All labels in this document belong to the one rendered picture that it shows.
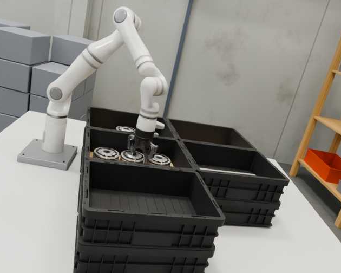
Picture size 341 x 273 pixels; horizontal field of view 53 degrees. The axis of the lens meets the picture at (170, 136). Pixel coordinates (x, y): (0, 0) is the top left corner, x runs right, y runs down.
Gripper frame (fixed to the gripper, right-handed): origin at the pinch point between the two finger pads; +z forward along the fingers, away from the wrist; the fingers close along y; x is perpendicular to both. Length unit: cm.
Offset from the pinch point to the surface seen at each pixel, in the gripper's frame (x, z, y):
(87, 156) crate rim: -28.5, -7.8, -2.6
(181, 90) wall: 244, 21, -112
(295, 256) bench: 14, 15, 67
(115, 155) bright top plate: -5.9, -0.6, -7.7
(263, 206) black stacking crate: 19, 5, 50
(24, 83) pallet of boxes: 70, 19, -164
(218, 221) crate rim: -26, -7, 46
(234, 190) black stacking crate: 9.6, -0.7, 38.8
